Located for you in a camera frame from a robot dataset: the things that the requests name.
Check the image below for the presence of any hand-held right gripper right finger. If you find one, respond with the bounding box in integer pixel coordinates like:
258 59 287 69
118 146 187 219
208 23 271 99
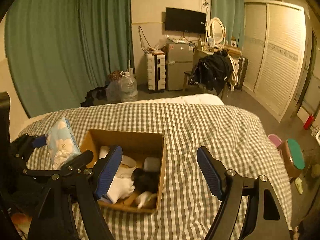
197 147 292 240

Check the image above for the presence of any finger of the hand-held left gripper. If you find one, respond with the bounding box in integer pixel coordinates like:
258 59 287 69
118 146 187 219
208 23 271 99
22 150 94 177
10 135 48 161

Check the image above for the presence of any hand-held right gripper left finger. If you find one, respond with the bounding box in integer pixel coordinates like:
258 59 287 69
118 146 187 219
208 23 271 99
27 145 123 240

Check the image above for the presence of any white sock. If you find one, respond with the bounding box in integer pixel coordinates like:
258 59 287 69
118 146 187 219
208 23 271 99
108 172 137 204

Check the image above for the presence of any white round container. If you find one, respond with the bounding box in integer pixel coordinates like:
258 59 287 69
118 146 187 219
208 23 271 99
119 155 137 177

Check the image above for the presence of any blue floral tissue packet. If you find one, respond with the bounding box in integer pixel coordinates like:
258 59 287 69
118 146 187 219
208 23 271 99
47 117 82 170

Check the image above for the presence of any small white case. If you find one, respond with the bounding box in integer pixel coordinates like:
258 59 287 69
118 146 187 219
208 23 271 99
143 157 161 173

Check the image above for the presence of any cardboard box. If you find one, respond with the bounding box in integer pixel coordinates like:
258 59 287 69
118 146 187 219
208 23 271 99
79 129 166 214

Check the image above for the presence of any grey checked blanket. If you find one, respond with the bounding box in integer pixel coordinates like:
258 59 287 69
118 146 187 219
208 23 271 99
17 97 293 240

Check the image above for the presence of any black clothes pile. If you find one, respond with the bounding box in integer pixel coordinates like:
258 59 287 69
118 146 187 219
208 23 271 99
81 86 111 107

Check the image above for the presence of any pink basin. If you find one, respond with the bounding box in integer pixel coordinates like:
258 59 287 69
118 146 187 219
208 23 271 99
267 134 283 151

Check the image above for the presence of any white bed sheet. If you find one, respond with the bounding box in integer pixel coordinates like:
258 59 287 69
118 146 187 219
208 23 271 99
119 93 223 106

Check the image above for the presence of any green topped stool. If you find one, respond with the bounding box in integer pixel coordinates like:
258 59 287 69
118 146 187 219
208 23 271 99
278 138 306 178

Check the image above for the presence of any clear water jug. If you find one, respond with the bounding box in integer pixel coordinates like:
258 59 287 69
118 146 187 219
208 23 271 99
118 71 139 103

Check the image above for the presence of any patterned bag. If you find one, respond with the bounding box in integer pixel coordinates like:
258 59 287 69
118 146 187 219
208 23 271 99
108 70 126 83

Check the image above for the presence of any wooden chair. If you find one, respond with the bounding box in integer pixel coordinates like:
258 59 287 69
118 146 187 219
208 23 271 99
183 71 198 92

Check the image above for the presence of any beige tote bag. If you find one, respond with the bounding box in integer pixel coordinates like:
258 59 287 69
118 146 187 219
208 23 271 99
226 57 240 91

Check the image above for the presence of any black jacket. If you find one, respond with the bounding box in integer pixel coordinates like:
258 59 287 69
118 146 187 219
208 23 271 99
188 52 233 96

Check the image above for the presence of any dark hard suitcase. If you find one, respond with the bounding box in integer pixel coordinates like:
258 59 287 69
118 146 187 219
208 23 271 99
234 56 249 91

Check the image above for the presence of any white hard suitcase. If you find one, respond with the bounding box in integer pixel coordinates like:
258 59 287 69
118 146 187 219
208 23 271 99
146 51 166 92

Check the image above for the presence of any small silver fridge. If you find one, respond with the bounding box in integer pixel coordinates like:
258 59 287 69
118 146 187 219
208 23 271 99
165 42 194 91

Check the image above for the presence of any red fire extinguisher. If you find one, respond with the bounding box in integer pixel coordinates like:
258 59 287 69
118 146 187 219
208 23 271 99
303 113 314 130

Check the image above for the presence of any white dressing table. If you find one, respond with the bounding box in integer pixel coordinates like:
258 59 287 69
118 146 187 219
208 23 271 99
196 44 242 63

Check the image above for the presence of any wooden box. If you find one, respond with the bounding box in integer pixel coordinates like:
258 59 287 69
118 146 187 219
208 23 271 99
224 45 242 57

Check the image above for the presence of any white louvred wardrobe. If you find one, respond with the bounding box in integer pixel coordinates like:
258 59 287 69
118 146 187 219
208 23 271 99
243 1 311 123

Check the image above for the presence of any clear plastic bag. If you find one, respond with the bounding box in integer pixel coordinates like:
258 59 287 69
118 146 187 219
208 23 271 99
156 35 168 50

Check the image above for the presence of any white oval vanity mirror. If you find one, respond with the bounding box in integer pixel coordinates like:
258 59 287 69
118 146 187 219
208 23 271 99
205 17 227 48

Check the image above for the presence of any narrow green curtain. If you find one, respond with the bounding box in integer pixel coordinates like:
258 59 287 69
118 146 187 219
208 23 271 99
210 0 245 48

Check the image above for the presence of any black wall television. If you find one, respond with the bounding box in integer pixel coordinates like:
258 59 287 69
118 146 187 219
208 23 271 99
165 7 207 34

